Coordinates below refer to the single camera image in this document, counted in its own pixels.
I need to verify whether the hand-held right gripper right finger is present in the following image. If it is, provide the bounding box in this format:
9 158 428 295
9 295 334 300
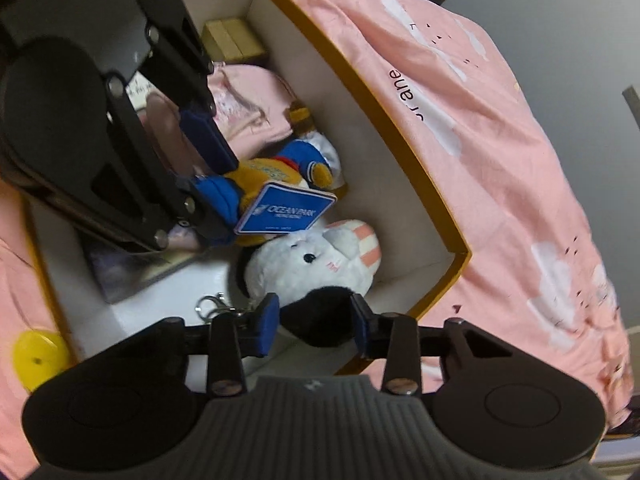
349 292 501 397

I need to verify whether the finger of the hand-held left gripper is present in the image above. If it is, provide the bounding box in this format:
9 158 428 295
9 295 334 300
91 74 239 254
131 0 241 177

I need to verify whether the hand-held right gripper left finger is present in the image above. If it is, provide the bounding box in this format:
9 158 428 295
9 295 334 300
150 292 281 397

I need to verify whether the white and black plush toy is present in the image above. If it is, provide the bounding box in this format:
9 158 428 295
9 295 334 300
229 218 382 348

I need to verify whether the brown plush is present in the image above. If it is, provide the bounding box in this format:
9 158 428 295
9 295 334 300
220 102 347 226

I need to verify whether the orange cardboard box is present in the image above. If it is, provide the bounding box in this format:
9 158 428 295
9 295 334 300
22 0 473 376

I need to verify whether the pink translucent pouch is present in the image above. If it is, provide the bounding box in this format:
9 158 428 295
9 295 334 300
137 95 211 181

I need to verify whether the pink cloth pouch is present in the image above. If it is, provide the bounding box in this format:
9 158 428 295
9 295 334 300
205 62 301 161

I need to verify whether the metal keyring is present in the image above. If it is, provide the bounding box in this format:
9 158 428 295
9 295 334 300
195 292 251 323

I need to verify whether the blue hang tag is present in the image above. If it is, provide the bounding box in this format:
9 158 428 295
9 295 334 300
234 183 337 249

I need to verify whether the white printed box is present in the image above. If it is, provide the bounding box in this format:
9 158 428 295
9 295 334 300
126 67 167 112

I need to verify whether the small tan box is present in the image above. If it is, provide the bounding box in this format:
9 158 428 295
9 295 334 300
201 17 267 63

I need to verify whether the yellow round object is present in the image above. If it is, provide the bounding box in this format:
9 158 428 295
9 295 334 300
12 330 72 394

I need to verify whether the pink printed blanket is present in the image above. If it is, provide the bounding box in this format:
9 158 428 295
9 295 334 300
0 0 633 466

